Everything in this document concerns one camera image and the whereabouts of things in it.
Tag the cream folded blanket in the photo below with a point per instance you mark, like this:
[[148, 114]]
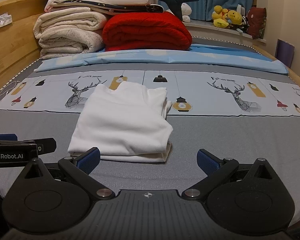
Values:
[[69, 31]]

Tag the purple box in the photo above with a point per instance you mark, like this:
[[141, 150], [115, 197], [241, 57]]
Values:
[[285, 52]]

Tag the white plush toy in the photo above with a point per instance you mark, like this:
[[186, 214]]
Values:
[[186, 12]]

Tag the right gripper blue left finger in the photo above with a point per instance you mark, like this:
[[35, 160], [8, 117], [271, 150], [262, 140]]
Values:
[[78, 170]]

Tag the yellow plush toys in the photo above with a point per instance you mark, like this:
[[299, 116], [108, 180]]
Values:
[[230, 19]]

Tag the brown plush toy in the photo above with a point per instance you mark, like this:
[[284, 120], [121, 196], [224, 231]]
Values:
[[256, 18]]

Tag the wooden bed headboard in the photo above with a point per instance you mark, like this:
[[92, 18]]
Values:
[[18, 46]]

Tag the red folded blanket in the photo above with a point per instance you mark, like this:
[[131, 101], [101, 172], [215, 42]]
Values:
[[146, 30]]

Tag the dark patterned folded cloth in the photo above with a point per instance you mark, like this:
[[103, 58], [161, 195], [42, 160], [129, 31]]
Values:
[[108, 9]]

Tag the light blue folded sheet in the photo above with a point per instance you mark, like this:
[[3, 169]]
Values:
[[196, 54]]

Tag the white long sleeve shirt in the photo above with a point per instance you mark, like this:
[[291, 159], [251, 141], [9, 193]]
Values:
[[126, 124]]

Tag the tissue pack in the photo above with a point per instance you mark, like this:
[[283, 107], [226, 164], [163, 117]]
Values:
[[5, 19]]

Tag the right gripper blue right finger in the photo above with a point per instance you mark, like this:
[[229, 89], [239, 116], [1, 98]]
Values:
[[217, 171]]

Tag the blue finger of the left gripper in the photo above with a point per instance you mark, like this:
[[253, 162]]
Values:
[[8, 137]]

